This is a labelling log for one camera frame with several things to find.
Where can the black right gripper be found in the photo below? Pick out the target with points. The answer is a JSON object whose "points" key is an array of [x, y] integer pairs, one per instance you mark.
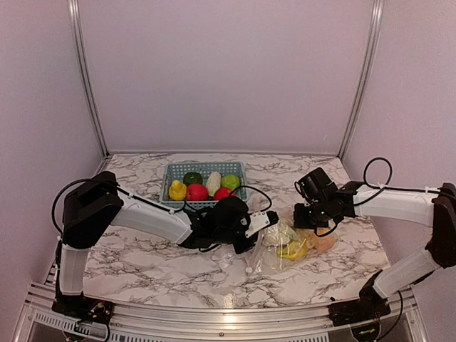
{"points": [[300, 221]]}

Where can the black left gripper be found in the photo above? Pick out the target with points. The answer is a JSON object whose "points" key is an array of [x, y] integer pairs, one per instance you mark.
{"points": [[241, 247]]}

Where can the clear zip top bag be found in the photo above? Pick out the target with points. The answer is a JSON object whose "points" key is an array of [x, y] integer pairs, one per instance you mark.
{"points": [[264, 259]]}

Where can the white fake cauliflower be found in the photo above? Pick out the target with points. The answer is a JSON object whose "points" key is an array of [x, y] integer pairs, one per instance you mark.
{"points": [[280, 234]]}

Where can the yellow fake banana bunch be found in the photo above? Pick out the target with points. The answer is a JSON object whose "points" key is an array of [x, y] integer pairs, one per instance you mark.
{"points": [[294, 250]]}

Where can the green fake pear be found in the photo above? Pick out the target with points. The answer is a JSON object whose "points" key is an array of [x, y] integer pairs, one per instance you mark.
{"points": [[230, 182]]}

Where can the red fake apple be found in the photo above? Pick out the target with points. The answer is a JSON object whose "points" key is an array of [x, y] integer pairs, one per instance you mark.
{"points": [[197, 193]]}

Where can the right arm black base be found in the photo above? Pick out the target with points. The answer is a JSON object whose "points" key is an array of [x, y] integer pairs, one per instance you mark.
{"points": [[368, 305]]}

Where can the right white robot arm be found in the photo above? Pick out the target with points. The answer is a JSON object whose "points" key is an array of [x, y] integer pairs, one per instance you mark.
{"points": [[416, 226]]}

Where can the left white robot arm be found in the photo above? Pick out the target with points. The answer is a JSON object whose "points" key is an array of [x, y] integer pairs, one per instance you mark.
{"points": [[91, 205]]}

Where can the orange fake peach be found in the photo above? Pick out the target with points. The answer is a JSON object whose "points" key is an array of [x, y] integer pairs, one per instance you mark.
{"points": [[321, 244]]}

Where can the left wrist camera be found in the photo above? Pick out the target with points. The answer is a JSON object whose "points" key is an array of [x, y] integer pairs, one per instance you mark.
{"points": [[260, 221]]}

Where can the front aluminium table rail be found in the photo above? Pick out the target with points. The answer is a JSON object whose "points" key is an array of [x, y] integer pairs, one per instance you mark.
{"points": [[141, 322]]}

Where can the right aluminium frame post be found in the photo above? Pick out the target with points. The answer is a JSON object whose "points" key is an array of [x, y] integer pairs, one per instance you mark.
{"points": [[366, 69]]}

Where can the aluminium frame post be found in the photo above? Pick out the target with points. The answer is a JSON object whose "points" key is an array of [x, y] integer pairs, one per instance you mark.
{"points": [[77, 32], [366, 69]]}

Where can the left aluminium frame post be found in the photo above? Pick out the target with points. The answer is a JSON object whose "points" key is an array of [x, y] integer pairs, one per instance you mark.
{"points": [[77, 32]]}

